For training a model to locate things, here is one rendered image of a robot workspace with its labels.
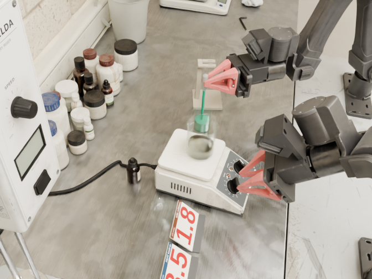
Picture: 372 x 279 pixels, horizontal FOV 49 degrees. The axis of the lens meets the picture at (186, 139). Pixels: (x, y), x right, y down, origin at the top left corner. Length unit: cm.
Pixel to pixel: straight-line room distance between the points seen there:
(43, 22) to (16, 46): 84
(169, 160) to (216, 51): 59
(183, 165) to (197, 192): 7
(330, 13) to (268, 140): 44
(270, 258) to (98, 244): 34
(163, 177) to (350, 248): 41
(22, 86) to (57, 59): 82
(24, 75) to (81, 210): 60
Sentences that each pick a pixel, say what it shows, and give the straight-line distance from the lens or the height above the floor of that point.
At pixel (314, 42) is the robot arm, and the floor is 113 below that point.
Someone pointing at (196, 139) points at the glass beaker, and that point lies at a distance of 81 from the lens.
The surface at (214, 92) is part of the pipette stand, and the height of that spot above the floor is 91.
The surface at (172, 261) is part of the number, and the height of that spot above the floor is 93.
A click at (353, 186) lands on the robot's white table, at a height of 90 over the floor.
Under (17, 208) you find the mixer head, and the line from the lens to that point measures 37.
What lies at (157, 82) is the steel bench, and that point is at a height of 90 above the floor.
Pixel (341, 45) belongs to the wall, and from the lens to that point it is 236.
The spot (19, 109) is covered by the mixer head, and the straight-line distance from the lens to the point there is 32.
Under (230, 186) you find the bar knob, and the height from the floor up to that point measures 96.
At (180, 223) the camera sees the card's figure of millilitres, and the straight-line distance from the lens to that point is 83.
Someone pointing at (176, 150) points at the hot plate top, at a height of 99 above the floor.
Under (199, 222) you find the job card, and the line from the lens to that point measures 87.
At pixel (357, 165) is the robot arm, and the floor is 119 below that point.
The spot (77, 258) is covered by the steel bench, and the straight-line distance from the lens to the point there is 84.
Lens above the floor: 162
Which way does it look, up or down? 45 degrees down
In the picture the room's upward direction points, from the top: 4 degrees clockwise
